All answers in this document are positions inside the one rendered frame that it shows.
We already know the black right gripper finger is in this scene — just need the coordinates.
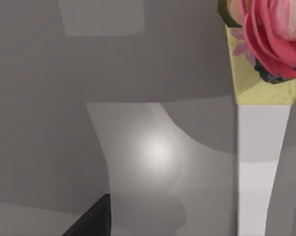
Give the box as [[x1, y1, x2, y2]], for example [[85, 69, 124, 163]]
[[61, 193, 112, 236]]

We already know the yellow plant pot with pink flower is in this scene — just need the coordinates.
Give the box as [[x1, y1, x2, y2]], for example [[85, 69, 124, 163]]
[[217, 0, 296, 236]]

